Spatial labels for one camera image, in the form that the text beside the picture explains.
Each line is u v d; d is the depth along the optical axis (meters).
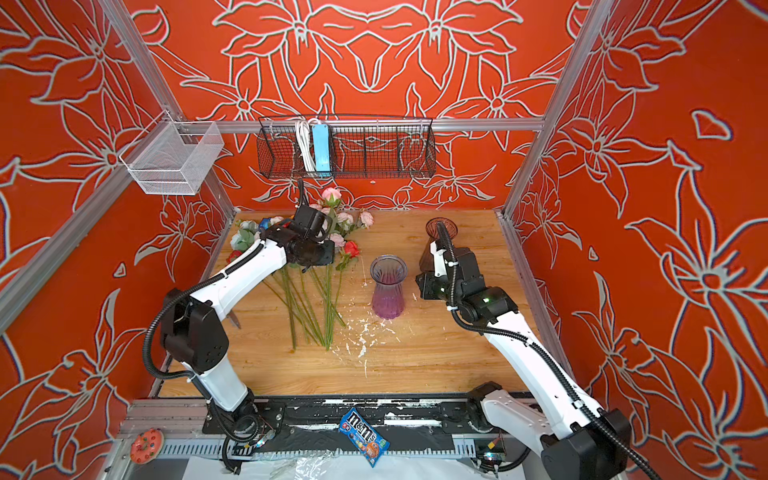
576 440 0.36
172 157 0.91
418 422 0.74
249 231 1.06
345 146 0.99
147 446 0.68
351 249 1.04
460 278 0.55
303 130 0.87
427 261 0.96
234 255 1.01
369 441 0.70
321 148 0.89
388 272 0.81
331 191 0.92
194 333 0.45
